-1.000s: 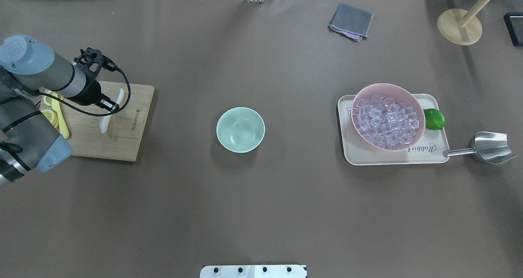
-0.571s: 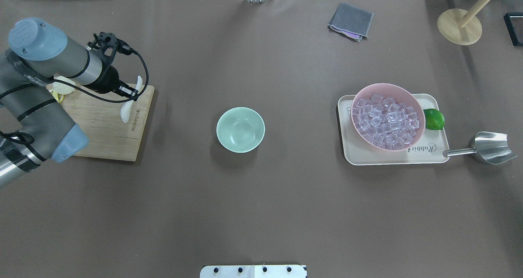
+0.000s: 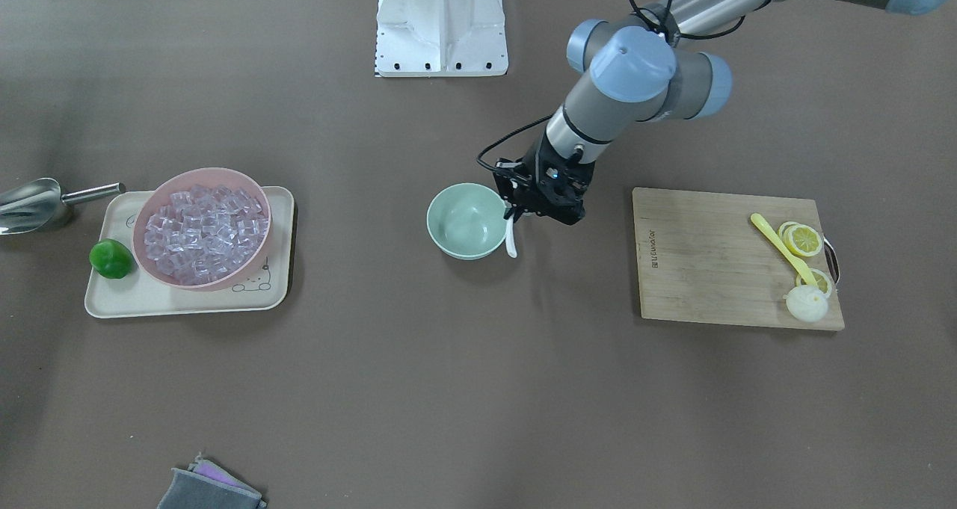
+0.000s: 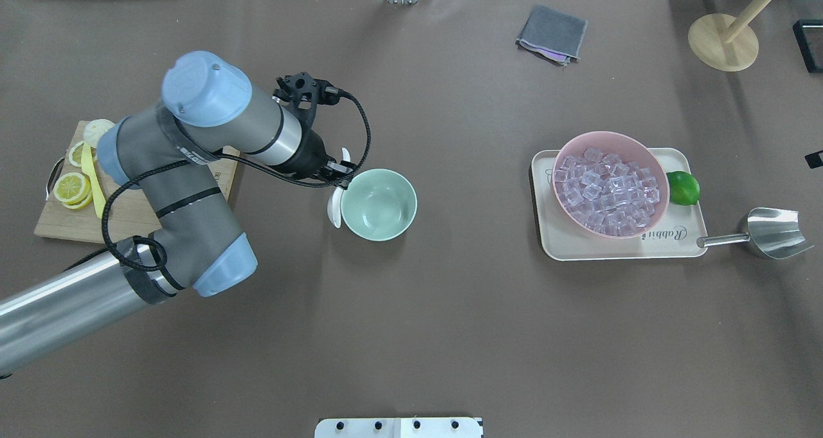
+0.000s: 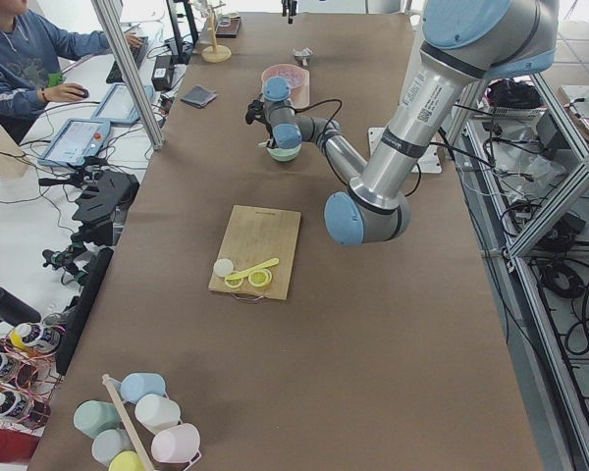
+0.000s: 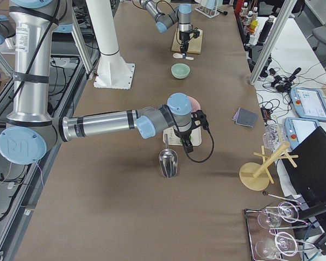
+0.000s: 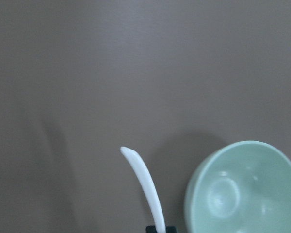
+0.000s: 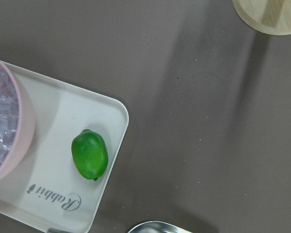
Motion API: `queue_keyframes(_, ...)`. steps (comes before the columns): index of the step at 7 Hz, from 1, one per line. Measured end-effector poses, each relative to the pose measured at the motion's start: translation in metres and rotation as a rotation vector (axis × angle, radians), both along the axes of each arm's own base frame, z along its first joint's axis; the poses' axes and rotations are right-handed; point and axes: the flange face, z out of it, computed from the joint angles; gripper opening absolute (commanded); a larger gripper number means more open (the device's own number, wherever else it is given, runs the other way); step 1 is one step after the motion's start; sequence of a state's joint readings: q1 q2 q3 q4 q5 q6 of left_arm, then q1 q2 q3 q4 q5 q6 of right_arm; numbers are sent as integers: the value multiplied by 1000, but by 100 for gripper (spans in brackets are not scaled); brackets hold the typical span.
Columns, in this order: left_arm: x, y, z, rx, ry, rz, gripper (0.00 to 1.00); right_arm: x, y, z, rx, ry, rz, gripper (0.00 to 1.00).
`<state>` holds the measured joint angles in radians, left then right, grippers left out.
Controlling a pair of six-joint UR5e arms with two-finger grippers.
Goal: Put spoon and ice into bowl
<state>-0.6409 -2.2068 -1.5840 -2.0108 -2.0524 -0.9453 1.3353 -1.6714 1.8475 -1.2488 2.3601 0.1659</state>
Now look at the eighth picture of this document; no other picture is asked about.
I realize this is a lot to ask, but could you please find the metal ice scoop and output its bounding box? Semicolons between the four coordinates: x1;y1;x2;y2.
128;220;191;233

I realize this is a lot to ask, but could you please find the pink bowl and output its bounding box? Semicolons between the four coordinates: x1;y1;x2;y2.
0;60;35;180

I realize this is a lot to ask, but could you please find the pile of clear ice cubes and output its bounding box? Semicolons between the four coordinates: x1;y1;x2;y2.
0;69;19;165

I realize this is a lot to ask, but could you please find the green lime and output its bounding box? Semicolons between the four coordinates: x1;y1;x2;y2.
71;129;109;181

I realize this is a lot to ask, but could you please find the cream rectangular tray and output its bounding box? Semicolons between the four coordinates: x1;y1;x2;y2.
0;64;129;233

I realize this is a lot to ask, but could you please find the wooden mug tree stand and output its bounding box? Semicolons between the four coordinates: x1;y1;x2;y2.
232;0;291;35

